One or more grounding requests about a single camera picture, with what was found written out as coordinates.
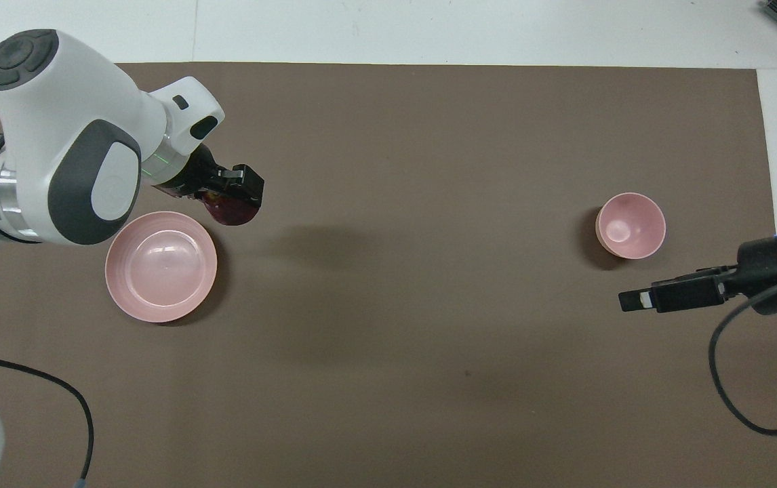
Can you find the brown table mat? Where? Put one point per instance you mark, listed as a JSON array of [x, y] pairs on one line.
[[395, 305]]

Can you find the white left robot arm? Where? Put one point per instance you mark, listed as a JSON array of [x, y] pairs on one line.
[[56, 135]]

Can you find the pink round plate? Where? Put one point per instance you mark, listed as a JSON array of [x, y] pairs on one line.
[[161, 268]]

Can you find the pink round bowl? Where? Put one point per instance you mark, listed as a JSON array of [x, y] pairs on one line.
[[632, 225]]

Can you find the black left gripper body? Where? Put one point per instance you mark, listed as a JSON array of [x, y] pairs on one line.
[[192, 173]]

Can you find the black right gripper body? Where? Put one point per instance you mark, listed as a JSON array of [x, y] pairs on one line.
[[771, 271]]

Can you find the dark red apple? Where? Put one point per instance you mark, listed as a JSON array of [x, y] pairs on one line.
[[232, 215]]

